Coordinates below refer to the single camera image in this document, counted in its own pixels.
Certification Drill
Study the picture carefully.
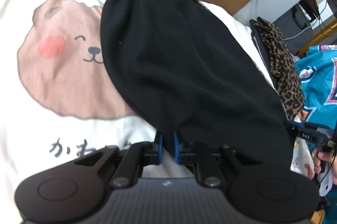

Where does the cream bear print bedsheet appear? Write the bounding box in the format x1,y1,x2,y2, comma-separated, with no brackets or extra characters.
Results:
1,0,276,223

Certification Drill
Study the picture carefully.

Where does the teal printed jersey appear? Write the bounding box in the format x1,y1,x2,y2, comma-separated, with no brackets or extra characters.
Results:
293,43,337,197

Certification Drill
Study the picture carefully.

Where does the black knit garment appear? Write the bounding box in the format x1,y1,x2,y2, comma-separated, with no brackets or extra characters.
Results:
100,0,294,169

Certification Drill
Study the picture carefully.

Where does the leopard print fabric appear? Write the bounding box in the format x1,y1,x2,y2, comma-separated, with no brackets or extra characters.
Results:
250,17,304,121

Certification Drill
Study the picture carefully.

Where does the person's right hand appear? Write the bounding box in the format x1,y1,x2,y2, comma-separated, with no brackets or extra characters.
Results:
311,147,337,185

